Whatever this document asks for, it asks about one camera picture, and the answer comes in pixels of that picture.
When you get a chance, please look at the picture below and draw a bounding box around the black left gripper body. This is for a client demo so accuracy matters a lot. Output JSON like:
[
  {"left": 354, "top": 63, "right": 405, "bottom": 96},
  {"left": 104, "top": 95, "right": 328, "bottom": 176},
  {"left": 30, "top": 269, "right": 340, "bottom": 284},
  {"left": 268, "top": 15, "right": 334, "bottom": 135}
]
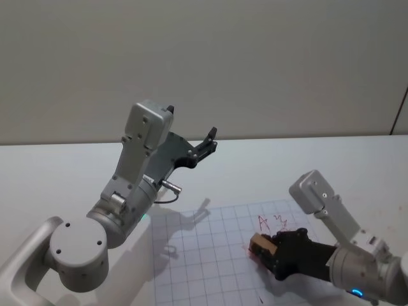
[{"left": 143, "top": 131, "right": 196, "bottom": 186}]

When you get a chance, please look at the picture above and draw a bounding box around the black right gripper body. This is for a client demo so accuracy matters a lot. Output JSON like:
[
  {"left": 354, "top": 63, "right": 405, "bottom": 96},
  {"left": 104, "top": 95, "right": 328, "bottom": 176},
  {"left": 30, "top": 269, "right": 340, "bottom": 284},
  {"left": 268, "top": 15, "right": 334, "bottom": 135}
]
[{"left": 270, "top": 228, "right": 337, "bottom": 282}]

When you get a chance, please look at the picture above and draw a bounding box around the small wooden block eraser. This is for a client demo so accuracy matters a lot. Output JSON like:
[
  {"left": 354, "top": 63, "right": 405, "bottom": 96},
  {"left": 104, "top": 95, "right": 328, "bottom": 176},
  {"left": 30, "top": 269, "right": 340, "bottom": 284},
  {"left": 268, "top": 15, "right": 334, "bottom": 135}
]
[{"left": 249, "top": 233, "right": 277, "bottom": 256}]

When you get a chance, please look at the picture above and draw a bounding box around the white grid-lined sheet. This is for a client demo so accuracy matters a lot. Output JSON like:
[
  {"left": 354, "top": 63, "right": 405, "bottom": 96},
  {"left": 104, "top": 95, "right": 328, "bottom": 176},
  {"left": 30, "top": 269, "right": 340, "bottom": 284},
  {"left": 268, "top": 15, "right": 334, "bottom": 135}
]
[{"left": 147, "top": 200, "right": 361, "bottom": 306}]

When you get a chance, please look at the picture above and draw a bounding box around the thin dark cable silver plug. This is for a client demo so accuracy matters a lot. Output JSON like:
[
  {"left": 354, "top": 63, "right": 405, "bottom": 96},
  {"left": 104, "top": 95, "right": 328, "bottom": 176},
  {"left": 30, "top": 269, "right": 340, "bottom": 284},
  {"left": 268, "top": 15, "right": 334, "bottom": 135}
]
[{"left": 154, "top": 180, "right": 183, "bottom": 205}]

